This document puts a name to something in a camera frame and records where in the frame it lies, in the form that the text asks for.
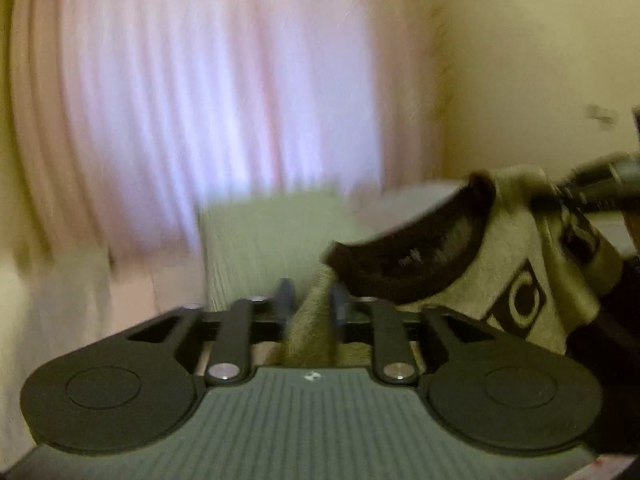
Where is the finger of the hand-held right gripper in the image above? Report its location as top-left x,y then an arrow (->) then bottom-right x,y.
529,182 -> 628,215
562,152 -> 640,192

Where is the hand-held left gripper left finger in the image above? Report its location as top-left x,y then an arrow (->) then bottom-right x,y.
127,279 -> 297,387

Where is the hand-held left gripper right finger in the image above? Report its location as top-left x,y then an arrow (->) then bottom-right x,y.
328,283 -> 497,387

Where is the grey sweater with black collar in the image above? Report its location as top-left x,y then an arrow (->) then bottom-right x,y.
280,164 -> 624,368

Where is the bed with pale quilted bedspread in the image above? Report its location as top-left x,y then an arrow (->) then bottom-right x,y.
197,180 -> 471,311

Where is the pink curtain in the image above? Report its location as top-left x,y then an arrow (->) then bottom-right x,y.
10,0 -> 443,266

